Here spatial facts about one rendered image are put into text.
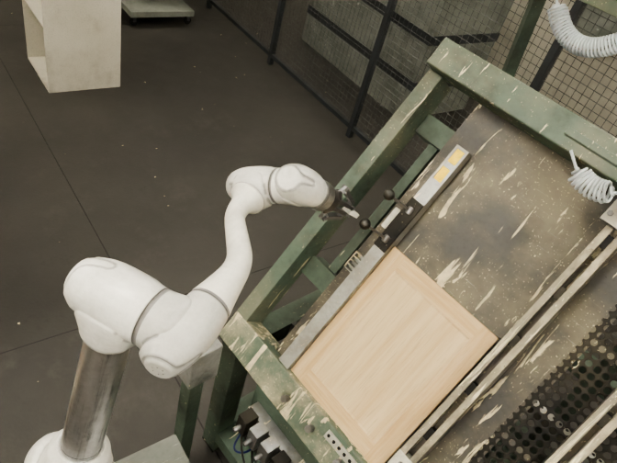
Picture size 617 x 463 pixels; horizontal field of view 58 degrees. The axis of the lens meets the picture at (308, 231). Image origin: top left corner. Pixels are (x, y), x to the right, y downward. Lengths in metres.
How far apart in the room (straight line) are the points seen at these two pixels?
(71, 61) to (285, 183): 3.68
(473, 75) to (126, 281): 1.23
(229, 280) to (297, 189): 0.34
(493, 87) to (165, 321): 1.22
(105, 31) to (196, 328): 3.98
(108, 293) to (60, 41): 3.83
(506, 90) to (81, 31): 3.68
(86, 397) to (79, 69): 3.88
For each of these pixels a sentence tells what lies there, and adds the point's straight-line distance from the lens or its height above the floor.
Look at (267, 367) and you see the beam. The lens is 2.01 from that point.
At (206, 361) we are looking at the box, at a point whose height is 0.89.
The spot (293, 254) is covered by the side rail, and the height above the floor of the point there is 1.16.
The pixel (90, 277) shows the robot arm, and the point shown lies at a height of 1.63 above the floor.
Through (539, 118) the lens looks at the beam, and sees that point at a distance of 1.78.
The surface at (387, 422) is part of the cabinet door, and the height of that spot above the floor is 1.00.
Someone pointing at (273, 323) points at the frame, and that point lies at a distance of 2.23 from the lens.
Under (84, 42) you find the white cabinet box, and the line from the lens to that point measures 4.91.
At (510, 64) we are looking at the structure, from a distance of 2.36.
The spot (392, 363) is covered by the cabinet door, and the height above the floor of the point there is 1.12.
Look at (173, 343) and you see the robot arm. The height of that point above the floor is 1.61.
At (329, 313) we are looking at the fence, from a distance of 1.90.
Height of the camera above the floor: 2.50
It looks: 40 degrees down
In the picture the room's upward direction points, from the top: 17 degrees clockwise
